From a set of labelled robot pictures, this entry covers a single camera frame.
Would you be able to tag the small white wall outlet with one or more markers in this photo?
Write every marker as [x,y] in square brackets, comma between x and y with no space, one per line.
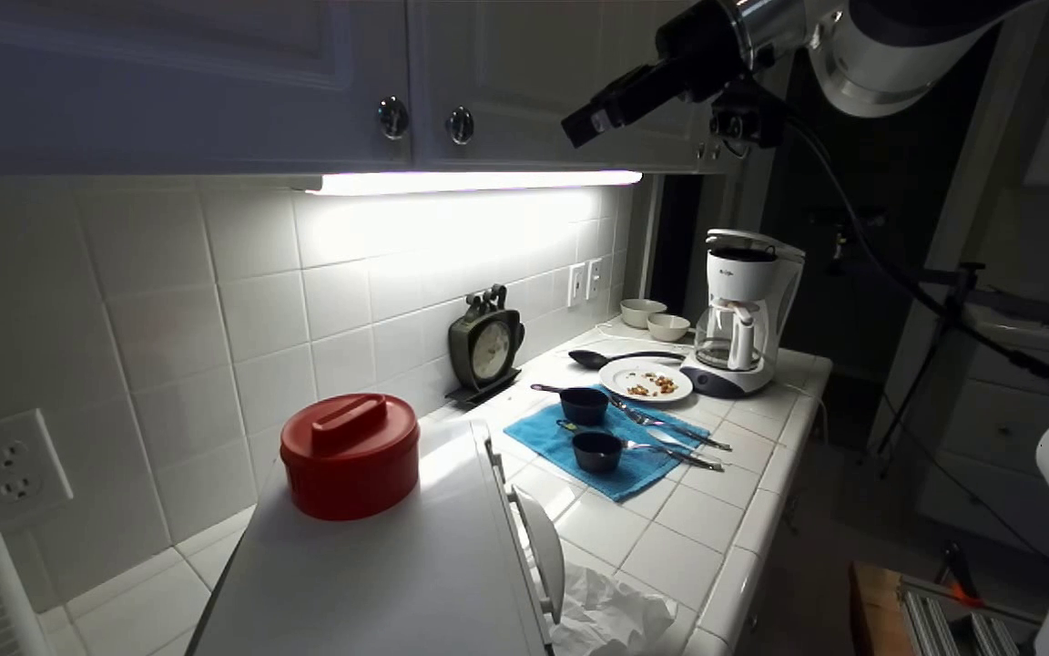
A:
[575,281]
[596,274]

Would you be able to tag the white drip coffee maker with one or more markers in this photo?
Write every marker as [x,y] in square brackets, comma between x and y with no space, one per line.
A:
[744,312]

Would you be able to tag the blue terry towel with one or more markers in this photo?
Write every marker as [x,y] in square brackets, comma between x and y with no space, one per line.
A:
[546,438]

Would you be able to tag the silver cabinet knob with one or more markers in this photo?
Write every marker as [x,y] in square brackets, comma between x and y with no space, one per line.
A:
[460,126]
[390,117]

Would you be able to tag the white wall cabinet frame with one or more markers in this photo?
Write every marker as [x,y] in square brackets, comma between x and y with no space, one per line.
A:
[683,158]

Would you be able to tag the white plastic jug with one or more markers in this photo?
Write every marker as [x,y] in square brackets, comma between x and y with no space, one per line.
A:
[400,585]

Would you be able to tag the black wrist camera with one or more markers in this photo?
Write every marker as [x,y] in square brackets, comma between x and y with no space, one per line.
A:
[744,117]

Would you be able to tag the red jug lid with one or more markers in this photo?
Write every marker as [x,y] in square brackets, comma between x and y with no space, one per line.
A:
[347,458]

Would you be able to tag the wooden plank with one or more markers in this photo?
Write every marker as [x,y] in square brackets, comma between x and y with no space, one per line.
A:
[880,613]

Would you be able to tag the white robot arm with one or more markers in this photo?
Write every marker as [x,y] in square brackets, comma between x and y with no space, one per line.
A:
[901,60]

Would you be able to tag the brown food crumbs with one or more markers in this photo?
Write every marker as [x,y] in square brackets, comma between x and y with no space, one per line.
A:
[653,382]

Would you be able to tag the grey metal rail frame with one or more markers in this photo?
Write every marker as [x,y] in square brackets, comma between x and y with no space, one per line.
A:
[963,622]

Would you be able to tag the under-cabinet light strip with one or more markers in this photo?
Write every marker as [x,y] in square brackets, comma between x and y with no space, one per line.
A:
[473,182]

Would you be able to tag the crumpled white paper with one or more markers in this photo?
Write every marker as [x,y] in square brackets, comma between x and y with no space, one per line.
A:
[617,613]

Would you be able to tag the black tripod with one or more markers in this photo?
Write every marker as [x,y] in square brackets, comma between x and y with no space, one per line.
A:
[957,295]

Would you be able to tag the dark kitchen scale with dial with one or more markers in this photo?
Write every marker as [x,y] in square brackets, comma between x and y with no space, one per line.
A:
[485,348]

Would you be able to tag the large silver fork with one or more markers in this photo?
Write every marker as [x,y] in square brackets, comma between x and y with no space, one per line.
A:
[675,428]
[675,458]

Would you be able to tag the large white wall outlet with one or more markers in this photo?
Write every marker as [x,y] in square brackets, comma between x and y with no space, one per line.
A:
[7,471]

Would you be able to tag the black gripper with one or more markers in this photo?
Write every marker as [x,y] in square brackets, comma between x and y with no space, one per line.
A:
[708,47]

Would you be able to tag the black ladle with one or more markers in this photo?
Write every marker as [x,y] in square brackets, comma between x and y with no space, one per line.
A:
[590,359]

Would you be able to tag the small white bowl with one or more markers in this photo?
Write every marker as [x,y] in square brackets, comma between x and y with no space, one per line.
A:
[641,312]
[669,324]

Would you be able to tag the white round plate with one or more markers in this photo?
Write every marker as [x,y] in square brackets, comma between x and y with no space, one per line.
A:
[621,386]

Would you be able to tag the wide white cabinet door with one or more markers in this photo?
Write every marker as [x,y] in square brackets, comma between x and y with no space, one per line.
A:
[160,73]

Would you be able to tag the white drawer unit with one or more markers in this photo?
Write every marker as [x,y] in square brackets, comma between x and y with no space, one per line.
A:
[1011,422]

